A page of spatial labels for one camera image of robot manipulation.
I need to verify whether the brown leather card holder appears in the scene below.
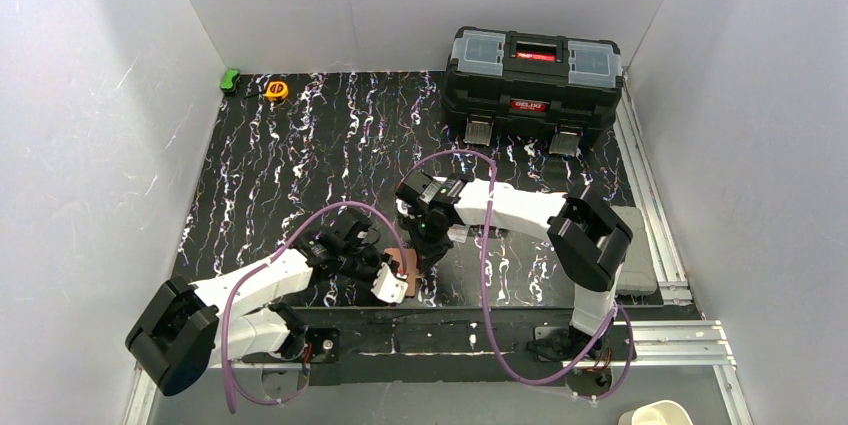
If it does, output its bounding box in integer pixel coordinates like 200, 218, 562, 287
384, 248, 420, 299

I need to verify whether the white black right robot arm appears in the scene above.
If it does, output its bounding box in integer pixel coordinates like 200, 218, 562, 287
395, 171, 633, 361

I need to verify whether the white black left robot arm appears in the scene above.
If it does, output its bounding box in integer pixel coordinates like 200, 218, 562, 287
125, 207, 408, 396

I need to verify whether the yellow tape measure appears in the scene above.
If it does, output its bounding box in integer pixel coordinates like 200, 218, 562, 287
264, 81, 289, 101

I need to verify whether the black red toolbox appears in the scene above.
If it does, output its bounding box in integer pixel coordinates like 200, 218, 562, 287
440, 26, 624, 156

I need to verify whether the green small device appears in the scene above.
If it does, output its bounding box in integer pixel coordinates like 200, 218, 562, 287
219, 69, 241, 94

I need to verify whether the white plastic cup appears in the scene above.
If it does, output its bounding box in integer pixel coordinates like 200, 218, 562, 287
617, 400, 693, 425

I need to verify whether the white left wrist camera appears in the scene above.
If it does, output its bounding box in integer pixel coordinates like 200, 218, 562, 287
371, 263, 409, 305

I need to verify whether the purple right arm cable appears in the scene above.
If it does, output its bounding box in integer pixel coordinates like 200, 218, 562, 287
400, 148, 636, 403

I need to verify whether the aluminium frame rail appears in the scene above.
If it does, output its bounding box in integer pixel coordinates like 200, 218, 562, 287
125, 87, 753, 425

